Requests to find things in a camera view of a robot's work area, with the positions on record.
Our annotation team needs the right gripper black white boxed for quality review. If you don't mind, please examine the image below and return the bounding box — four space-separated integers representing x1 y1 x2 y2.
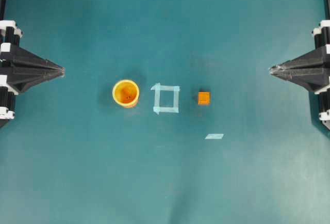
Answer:
269 19 330 132

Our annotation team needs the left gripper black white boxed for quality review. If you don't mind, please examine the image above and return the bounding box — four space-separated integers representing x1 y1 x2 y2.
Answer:
0 20 65 129

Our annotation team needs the orange cube block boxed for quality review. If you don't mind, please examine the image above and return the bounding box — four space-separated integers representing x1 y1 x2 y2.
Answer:
197 91 210 105

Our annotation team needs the yellow orange plastic cup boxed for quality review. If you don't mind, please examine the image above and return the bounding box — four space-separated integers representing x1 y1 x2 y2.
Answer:
112 79 140 108

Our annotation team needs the small light blue tape strip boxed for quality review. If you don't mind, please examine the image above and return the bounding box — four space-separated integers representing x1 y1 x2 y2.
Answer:
205 133 224 140

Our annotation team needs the light blue tape square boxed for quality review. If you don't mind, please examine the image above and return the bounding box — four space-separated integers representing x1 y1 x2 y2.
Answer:
151 83 180 114

